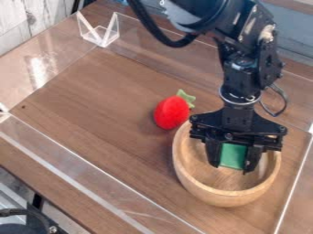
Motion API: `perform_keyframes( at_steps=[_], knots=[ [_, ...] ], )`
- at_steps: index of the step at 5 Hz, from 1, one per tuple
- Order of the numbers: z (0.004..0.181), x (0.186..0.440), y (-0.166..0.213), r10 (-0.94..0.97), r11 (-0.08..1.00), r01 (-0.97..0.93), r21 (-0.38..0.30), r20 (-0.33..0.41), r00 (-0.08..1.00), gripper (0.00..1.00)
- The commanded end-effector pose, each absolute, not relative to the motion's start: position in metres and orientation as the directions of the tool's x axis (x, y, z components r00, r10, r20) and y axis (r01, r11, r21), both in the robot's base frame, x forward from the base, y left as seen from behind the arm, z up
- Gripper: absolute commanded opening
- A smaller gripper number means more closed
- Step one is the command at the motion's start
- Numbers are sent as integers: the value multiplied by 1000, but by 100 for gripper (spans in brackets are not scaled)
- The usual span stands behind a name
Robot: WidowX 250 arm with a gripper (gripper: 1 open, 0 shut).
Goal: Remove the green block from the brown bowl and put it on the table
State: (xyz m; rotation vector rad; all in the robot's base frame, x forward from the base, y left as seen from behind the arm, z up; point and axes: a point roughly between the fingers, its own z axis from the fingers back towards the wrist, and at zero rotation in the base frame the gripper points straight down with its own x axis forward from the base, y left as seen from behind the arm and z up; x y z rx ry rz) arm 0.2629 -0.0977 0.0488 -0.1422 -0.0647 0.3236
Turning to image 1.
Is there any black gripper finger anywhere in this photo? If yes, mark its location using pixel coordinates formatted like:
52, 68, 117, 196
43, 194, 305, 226
244, 144, 264, 174
206, 138, 222, 167

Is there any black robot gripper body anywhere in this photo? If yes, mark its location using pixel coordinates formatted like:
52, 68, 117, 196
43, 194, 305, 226
189, 103, 289, 153

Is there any green rectangular block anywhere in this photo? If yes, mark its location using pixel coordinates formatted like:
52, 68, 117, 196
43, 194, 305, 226
221, 144, 248, 170

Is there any brown wooden bowl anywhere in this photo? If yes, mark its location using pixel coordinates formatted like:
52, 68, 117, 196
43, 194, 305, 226
173, 122, 282, 207

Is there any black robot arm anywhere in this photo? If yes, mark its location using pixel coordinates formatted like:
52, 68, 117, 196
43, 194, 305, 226
127, 0, 288, 173

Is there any red toy strawberry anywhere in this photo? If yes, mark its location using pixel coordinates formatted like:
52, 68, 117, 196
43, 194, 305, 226
153, 89, 196, 130

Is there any clear acrylic front barrier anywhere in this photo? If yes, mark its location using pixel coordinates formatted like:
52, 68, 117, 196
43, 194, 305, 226
0, 111, 205, 234

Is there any black clamp with screw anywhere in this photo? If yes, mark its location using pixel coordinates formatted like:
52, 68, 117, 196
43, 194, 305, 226
26, 204, 68, 234

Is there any black cable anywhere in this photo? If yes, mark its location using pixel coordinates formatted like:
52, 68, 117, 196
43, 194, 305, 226
0, 208, 47, 234

